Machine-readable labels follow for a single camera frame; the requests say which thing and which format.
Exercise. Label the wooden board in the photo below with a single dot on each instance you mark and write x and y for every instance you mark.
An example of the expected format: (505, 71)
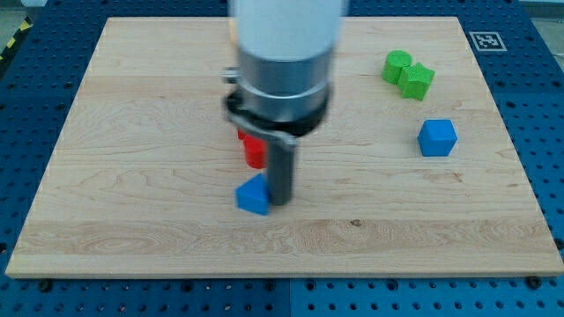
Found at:
(141, 182)

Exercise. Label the green cylinder block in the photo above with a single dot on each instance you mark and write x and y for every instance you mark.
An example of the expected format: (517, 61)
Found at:
(395, 61)

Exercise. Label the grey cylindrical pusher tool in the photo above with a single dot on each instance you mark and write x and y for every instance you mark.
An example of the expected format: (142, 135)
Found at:
(279, 173)

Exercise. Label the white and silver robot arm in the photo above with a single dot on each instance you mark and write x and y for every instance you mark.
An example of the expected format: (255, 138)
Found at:
(283, 77)

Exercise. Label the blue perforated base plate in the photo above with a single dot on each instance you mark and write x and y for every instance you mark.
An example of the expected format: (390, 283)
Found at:
(43, 77)

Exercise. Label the red cylinder block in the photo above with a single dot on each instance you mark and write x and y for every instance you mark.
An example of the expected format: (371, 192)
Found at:
(254, 150)

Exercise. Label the blue hexagon block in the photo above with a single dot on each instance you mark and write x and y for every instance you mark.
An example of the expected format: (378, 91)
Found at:
(437, 138)

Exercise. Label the blue triangle block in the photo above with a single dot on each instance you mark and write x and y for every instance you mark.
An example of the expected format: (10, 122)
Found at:
(253, 195)

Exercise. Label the white fiducial marker tag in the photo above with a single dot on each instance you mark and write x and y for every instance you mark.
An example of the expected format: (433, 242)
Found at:
(486, 41)

